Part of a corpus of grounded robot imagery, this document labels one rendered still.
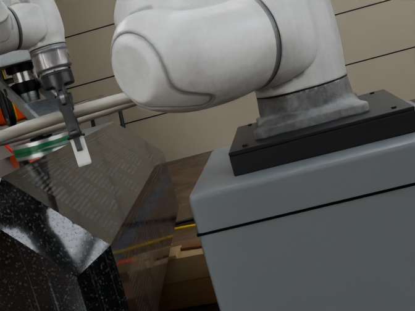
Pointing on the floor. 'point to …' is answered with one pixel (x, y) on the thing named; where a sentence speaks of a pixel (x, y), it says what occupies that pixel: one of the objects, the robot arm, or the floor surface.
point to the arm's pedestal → (312, 230)
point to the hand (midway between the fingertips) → (81, 152)
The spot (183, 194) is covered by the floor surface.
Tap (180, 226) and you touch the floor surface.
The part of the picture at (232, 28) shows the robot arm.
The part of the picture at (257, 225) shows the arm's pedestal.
